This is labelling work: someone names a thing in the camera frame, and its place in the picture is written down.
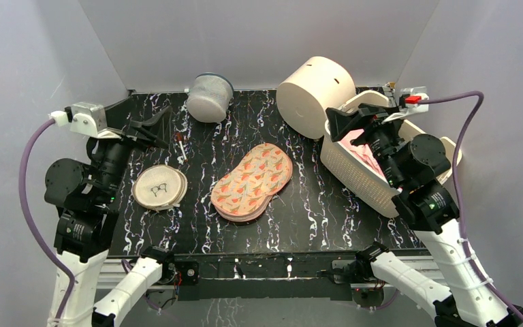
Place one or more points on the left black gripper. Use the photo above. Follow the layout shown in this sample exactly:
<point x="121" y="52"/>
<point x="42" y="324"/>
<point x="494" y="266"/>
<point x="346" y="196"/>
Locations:
<point x="157" y="129"/>

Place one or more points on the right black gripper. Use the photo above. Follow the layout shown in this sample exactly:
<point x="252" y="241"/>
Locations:
<point x="366" y="125"/>

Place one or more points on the pink bra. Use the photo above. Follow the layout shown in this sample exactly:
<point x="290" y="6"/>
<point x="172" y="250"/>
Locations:
<point x="361" y="152"/>

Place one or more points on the strawberry print mesh laundry bag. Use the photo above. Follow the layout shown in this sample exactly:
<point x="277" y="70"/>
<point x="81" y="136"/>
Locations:
<point x="243" y="194"/>

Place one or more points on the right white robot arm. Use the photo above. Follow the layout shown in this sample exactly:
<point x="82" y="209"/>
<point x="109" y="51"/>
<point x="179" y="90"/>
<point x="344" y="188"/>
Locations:
<point x="467" y="298"/>

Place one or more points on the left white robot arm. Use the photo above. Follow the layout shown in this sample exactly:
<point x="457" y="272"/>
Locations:
<point x="84" y="195"/>

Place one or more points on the cream perforated laundry basket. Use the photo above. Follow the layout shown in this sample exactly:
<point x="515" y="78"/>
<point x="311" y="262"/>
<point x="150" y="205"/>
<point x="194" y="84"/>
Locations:
<point x="358" y="176"/>

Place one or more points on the small white red pen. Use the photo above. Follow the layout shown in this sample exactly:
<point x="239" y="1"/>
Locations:
<point x="180" y="140"/>

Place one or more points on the cream round tub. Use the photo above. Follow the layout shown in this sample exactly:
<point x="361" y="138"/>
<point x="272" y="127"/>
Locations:
<point x="318" y="84"/>

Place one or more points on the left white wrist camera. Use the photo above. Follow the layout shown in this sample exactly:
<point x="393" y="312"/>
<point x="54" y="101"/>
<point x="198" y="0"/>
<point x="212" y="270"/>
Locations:
<point x="86" y="119"/>

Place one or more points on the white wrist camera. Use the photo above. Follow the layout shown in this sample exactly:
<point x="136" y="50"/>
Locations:
<point x="409" y="104"/>
<point x="86" y="119"/>

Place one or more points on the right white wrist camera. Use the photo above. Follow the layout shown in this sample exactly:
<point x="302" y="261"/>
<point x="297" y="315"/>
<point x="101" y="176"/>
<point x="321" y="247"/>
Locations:
<point x="409" y="104"/>

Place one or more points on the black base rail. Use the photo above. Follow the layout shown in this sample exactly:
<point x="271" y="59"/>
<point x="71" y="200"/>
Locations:
<point x="314" y="274"/>

